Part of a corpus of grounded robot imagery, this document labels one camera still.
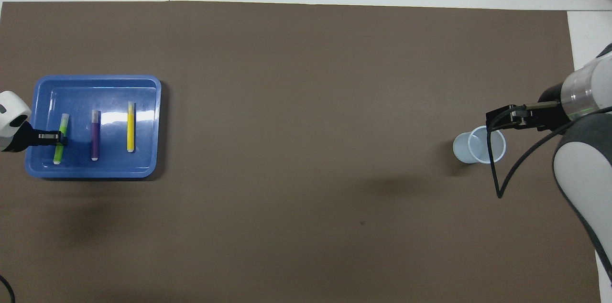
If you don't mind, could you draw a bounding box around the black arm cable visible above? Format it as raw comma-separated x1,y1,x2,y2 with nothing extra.
0,274,16,303
486,105,612,199

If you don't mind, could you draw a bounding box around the brown table mat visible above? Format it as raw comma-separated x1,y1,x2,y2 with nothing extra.
0,1,602,303

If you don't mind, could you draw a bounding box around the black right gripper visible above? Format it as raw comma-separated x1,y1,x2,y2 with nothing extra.
486,82,573,132

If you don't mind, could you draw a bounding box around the purple pen with white cap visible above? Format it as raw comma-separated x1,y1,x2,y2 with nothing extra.
90,110,101,162

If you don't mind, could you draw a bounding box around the yellow pen with white cap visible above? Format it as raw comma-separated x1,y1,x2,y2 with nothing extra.
127,101,136,153

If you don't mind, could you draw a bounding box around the blue plastic tray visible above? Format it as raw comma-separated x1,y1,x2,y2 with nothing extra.
25,75,162,179

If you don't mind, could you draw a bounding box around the light blue mesh pen cup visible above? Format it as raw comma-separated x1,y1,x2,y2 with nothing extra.
452,125,506,165

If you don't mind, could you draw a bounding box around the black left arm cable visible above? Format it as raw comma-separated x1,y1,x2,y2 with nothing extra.
0,274,16,303

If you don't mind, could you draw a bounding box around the green pen with white cap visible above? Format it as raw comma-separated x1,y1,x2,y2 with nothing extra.
53,113,70,165

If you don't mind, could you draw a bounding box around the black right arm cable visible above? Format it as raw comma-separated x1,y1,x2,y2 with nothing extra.
486,105,612,199

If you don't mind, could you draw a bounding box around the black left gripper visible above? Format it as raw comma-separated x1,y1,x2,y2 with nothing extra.
2,123,69,153

